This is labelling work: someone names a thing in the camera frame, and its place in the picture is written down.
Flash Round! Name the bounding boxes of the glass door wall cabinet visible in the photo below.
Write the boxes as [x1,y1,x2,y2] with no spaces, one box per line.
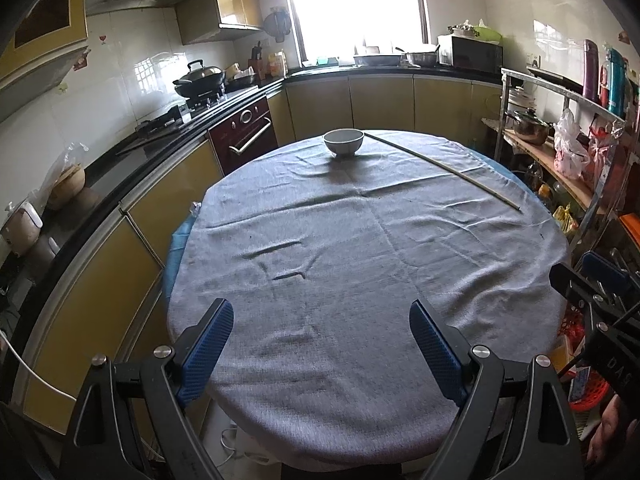
[0,0,90,121]

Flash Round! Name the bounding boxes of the white ceramic bowl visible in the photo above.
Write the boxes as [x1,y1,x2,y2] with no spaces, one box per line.
[323,129,365,159]

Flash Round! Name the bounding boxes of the yellow base cabinets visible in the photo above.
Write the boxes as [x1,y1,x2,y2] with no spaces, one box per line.
[12,72,506,436]

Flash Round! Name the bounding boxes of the person's right hand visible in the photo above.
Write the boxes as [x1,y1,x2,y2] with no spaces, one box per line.
[587,392,640,466]

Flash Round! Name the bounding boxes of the chrome storage rack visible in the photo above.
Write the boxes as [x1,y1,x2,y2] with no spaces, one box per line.
[482,66,640,281]

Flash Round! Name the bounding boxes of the blue under cloth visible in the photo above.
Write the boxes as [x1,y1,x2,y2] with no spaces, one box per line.
[162,152,538,321]

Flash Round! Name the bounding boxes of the hanging round strainer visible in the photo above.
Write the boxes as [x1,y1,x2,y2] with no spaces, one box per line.
[263,7,292,43]

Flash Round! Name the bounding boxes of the green plastic basin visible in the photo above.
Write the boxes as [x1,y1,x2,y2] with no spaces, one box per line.
[472,20,503,43]

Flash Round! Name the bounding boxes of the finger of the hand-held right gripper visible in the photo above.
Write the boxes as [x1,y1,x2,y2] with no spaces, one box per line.
[580,251,632,293]
[549,262,608,313]

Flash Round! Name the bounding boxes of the steel basin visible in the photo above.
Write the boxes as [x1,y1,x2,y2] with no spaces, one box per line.
[353,52,403,68]
[404,49,441,67]

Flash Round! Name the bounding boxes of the blue thermos bottle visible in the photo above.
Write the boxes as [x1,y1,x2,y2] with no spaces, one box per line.
[607,47,628,118]

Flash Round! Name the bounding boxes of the blue and white carton box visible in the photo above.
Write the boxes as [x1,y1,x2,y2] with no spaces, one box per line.
[570,364,591,405]

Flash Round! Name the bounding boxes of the red plastic mesh basket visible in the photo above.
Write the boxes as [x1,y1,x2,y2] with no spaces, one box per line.
[555,305,616,441]

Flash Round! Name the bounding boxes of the kitchen window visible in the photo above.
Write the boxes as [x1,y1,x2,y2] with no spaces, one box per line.
[280,0,431,68]

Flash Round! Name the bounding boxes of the red patterned bag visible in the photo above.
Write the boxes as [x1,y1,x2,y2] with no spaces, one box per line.
[587,120,626,196]

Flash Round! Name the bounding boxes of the black microwave oven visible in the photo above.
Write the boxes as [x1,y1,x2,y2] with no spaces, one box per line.
[437,35,505,75]

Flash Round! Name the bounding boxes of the white cable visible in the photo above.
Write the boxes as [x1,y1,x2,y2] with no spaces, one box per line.
[0,335,78,403]

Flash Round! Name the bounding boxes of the dark red built-in oven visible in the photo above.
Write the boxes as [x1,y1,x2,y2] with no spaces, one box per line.
[207,97,279,176]

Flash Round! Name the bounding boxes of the grey tablecloth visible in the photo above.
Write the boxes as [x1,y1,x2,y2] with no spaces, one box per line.
[167,129,571,468]

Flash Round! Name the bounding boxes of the black induction cooker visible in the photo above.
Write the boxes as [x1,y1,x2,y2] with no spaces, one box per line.
[525,65,583,91]

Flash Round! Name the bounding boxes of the yellow plastic bag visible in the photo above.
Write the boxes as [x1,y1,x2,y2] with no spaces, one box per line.
[552,202,583,236]

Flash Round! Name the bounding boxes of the steel pan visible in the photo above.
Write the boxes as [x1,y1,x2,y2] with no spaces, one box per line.
[225,62,258,88]

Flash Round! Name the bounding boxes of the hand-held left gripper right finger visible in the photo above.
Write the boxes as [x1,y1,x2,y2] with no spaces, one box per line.
[409,300,586,480]

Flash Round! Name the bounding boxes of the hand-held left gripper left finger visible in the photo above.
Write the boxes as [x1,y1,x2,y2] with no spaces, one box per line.
[60,298,235,480]

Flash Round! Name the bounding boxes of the black wok with lid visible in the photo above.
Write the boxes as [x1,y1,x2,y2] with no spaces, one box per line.
[172,59,226,98]

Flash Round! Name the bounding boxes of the orange carton box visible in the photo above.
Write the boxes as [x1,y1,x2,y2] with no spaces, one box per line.
[550,335,576,378]

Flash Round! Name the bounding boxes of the bagged bread on counter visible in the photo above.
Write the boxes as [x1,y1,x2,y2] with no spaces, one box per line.
[47,165,86,209]

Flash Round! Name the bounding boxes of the black gas stove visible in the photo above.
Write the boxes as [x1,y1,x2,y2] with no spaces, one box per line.
[135,92,226,136]

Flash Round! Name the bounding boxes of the white brown electric kettle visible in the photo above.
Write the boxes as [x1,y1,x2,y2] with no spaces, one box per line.
[0,202,43,257]

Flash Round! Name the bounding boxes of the purple thermos bottle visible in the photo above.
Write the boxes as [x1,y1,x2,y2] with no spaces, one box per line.
[581,39,601,103]

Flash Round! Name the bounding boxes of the yellow wall cabinets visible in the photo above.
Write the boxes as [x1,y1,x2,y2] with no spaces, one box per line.
[175,0,268,46]

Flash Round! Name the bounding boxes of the steel pot with lid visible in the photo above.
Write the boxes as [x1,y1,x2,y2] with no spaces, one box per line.
[505,107,553,146]

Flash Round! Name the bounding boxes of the pink plastic bag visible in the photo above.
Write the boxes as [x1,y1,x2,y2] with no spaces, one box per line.
[552,108,591,181]

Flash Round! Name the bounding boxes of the orange plastic tray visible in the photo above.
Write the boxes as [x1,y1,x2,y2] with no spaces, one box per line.
[618,212,640,241]

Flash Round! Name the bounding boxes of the long thin bamboo stick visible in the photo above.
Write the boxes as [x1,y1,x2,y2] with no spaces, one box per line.
[364,131,522,211]

